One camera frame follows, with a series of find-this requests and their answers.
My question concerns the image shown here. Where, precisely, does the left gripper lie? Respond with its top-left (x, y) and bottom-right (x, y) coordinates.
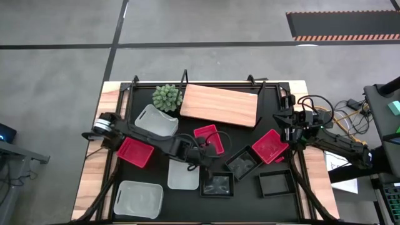
top-left (184, 142), bottom-right (219, 182)

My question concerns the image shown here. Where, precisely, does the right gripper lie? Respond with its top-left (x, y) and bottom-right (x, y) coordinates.
top-left (273, 94), bottom-right (306, 144)

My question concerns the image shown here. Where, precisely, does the black slotted plastic basket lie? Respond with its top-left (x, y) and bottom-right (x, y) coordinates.
top-left (199, 171), bottom-right (236, 199)
top-left (257, 168), bottom-right (297, 198)
top-left (224, 144), bottom-right (264, 182)

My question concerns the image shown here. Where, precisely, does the white plastic basket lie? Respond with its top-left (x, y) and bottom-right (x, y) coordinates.
top-left (134, 104), bottom-right (179, 138)
top-left (167, 158), bottom-right (201, 191)

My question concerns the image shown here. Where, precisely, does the red slotted plastic basket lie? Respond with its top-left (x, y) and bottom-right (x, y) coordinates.
top-left (117, 136), bottom-right (155, 169)
top-left (251, 128), bottom-right (290, 166)
top-left (192, 124), bottom-right (226, 156)

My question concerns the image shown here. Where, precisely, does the clear container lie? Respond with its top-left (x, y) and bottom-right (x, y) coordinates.
top-left (112, 180), bottom-right (164, 220)

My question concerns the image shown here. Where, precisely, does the black table mat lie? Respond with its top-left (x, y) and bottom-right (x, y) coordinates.
top-left (120, 84), bottom-right (301, 221)

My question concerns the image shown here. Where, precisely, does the wooden cutting board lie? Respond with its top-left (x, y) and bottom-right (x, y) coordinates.
top-left (177, 69), bottom-right (267, 129)

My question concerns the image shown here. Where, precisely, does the black power adapter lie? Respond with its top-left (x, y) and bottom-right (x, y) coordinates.
top-left (346, 98), bottom-right (363, 111)

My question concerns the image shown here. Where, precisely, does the green artificial potted plant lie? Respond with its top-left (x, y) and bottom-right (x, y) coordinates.
top-left (152, 83), bottom-right (184, 113)

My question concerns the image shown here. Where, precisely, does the black stand base bar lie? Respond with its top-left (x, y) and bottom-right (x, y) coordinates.
top-left (327, 156), bottom-right (394, 185)

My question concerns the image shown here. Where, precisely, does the white paper sheet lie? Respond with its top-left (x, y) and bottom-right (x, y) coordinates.
top-left (324, 149), bottom-right (359, 195)

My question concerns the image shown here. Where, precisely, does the grey cart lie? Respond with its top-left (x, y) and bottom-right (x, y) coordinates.
top-left (362, 76), bottom-right (400, 179)

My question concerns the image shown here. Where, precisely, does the teal block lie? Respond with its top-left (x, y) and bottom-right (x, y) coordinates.
top-left (387, 100), bottom-right (400, 116)

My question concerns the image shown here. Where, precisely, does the hazard striped black floor mat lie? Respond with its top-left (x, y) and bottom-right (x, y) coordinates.
top-left (286, 9), bottom-right (400, 42)

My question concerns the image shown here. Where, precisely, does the backlit keyboard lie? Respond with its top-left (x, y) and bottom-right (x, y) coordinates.
top-left (379, 182), bottom-right (400, 219)

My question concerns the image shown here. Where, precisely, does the grey desk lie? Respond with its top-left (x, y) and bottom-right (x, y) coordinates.
top-left (0, 140), bottom-right (51, 225)

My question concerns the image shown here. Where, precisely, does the black device with blue light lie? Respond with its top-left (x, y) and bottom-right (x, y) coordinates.
top-left (0, 122), bottom-right (18, 144)

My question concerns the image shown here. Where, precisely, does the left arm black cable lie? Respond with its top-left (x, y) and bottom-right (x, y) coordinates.
top-left (186, 131), bottom-right (233, 172)

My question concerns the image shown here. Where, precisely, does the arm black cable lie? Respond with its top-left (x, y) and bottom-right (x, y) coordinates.
top-left (186, 131), bottom-right (233, 172)
top-left (296, 94), bottom-right (335, 129)

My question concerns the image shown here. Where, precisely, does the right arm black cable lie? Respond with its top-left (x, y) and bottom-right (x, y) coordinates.
top-left (296, 94), bottom-right (335, 129)

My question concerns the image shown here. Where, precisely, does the yellow cable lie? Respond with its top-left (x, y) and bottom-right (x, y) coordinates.
top-left (314, 106), bottom-right (369, 146)

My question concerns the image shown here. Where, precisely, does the black floor cable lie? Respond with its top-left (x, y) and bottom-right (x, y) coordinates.
top-left (331, 98), bottom-right (376, 138)

